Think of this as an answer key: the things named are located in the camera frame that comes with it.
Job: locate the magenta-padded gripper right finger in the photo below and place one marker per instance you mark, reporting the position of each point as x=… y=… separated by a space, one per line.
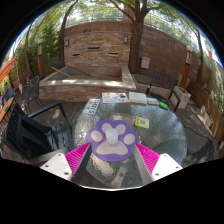
x=166 y=168

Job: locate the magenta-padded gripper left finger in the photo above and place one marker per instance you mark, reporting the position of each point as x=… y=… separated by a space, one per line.
x=56 y=166

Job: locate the purple paw-shaped mouse pad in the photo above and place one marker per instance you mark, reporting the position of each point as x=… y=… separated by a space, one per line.
x=111 y=151

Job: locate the black slatted metal chair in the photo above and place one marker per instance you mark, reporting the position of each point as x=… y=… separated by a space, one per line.
x=30 y=133

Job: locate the black metal chair armrest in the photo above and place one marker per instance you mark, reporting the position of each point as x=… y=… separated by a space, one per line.
x=200 y=133

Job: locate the yellow code card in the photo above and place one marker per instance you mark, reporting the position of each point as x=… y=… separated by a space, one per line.
x=142 y=122

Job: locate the green wipes pack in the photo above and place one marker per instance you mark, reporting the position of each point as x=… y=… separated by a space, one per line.
x=163 y=106

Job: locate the white and blue box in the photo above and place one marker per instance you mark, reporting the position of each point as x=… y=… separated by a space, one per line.
x=153 y=101

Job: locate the white number plate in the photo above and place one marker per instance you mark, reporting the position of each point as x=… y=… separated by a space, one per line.
x=91 y=106

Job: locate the white planter box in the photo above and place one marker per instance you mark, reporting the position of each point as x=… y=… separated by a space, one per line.
x=183 y=96

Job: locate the white flat box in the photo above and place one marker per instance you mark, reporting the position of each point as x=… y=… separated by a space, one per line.
x=137 y=97

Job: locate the black mesh metal chair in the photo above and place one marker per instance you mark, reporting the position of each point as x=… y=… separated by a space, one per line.
x=31 y=91

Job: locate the raised stone basin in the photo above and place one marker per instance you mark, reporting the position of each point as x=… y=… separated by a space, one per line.
x=83 y=87

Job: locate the colourful printed brochure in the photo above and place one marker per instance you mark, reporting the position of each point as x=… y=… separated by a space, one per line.
x=115 y=97

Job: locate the wooden stick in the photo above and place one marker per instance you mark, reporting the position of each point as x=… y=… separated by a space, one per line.
x=61 y=72

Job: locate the orange parasol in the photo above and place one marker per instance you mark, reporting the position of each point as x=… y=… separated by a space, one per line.
x=6 y=68

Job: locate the thin tree trunk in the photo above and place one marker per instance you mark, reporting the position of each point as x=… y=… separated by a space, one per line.
x=61 y=43

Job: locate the thick tree trunk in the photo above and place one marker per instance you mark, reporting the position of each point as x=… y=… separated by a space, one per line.
x=136 y=43

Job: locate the wooden lamp post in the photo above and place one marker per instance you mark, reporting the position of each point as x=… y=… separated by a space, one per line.
x=40 y=61
x=186 y=68

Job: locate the grey wall utility box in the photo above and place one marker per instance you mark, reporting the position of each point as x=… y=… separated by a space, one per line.
x=145 y=63

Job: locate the black wall lamp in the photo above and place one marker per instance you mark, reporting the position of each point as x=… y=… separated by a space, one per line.
x=67 y=43
x=125 y=39

